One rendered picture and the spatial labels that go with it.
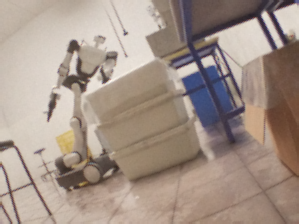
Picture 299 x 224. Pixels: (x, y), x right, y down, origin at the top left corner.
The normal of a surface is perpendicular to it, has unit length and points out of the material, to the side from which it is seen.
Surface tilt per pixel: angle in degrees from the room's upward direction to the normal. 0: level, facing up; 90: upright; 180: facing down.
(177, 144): 96
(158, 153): 96
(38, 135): 90
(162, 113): 96
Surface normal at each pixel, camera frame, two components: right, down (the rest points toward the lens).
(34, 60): -0.13, 0.06
